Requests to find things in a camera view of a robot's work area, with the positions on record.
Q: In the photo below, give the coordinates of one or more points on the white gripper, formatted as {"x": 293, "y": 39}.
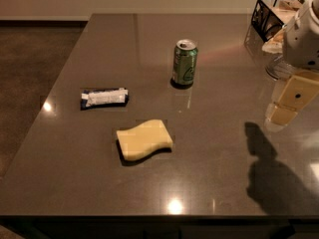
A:
{"x": 301, "y": 42}

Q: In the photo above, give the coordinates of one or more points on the blue white rxbar wrapper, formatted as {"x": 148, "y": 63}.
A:
{"x": 91, "y": 99}

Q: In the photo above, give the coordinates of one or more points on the clear glass bowl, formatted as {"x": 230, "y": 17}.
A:
{"x": 278, "y": 69}

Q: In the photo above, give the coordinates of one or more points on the green soda can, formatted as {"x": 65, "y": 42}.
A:
{"x": 184, "y": 62}

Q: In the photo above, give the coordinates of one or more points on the yellow sponge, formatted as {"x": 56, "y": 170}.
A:
{"x": 142, "y": 140}

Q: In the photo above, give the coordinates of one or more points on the black wire basket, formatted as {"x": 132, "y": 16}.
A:
{"x": 269, "y": 16}

